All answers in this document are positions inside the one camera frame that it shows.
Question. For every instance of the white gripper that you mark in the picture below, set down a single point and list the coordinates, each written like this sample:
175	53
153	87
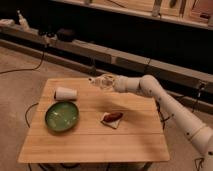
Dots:
112	79

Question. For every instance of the white plastic bottle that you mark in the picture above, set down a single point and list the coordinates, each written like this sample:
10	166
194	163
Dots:
96	81

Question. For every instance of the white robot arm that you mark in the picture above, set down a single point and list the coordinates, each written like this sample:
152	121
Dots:
194	129

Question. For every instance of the white spray bottle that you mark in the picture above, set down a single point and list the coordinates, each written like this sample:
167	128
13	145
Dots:
23	22

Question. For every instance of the brown sausage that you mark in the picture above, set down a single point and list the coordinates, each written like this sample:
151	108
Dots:
112	117

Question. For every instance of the white napkin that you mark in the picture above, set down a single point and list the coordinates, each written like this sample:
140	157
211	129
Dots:
113	125

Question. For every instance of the white paper cup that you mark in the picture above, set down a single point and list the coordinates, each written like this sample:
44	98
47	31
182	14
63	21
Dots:
62	93

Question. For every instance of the wooden table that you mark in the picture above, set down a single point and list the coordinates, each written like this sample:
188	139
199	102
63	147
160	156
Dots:
138	138

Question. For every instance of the green plate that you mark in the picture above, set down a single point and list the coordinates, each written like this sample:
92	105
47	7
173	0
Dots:
62	116

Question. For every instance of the black device on ledge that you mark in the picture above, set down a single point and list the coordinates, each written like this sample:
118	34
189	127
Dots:
66	35

